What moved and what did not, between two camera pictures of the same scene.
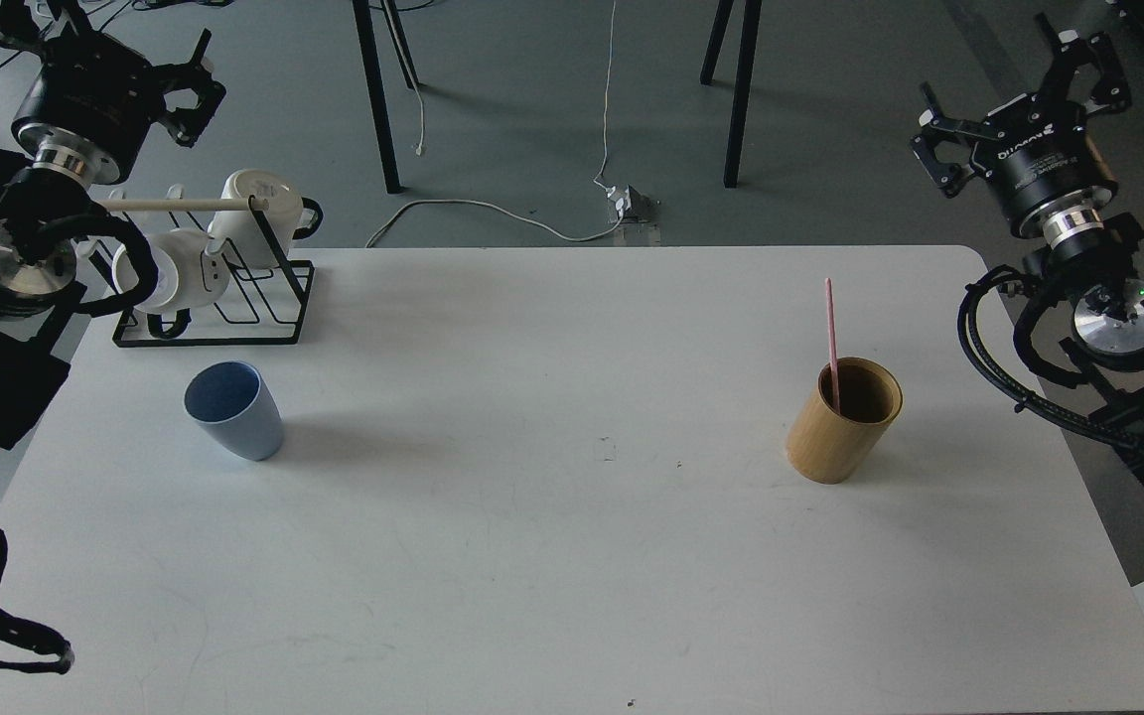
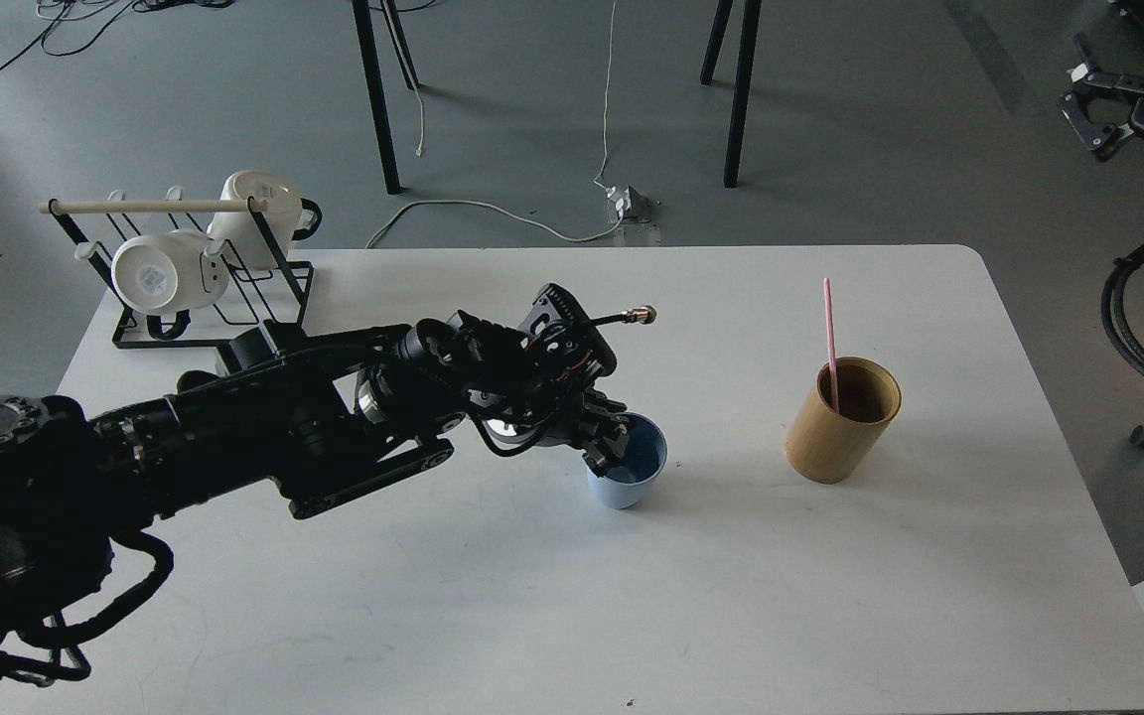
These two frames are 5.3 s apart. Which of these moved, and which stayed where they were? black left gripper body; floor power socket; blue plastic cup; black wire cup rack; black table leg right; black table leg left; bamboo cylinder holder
Moved: black left gripper body; blue plastic cup
Stayed: black wire cup rack; floor power socket; black table leg right; black table leg left; bamboo cylinder holder
